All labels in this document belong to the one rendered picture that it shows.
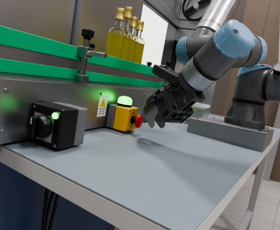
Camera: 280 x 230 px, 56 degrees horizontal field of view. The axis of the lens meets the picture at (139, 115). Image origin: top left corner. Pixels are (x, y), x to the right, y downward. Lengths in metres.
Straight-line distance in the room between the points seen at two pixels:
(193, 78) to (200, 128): 0.41
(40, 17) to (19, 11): 0.08
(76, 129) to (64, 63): 0.17
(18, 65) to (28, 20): 0.41
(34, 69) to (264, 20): 3.22
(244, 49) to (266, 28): 3.01
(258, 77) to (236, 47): 0.49
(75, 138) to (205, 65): 0.31
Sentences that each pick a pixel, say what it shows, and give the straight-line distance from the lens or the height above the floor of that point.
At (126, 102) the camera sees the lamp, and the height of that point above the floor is 0.84.
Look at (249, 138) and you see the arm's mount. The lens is 0.94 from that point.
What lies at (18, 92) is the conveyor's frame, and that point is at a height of 0.85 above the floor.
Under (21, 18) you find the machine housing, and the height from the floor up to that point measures 1.03.
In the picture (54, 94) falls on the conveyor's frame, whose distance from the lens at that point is 0.60.
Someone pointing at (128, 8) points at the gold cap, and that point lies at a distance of 1.12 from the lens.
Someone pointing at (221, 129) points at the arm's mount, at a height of 0.79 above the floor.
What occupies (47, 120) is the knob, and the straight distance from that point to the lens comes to 0.52.
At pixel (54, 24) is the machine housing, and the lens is 1.02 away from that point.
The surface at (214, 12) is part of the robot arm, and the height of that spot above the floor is 1.12.
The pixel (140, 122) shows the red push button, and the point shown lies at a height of 0.79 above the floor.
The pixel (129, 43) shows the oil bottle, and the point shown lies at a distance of 1.10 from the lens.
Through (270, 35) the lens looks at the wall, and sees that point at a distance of 3.53.
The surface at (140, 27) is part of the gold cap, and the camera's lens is 1.21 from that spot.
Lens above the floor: 0.92
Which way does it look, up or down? 8 degrees down
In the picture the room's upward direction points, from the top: 10 degrees clockwise
